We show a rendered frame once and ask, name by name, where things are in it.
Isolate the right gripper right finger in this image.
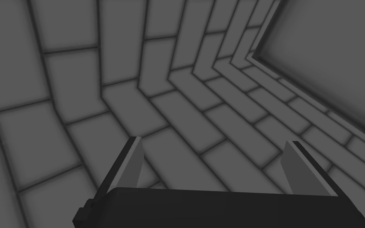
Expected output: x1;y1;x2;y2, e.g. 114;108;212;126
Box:
280;141;348;197

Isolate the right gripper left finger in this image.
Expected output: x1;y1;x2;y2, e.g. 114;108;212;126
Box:
97;136;144;194

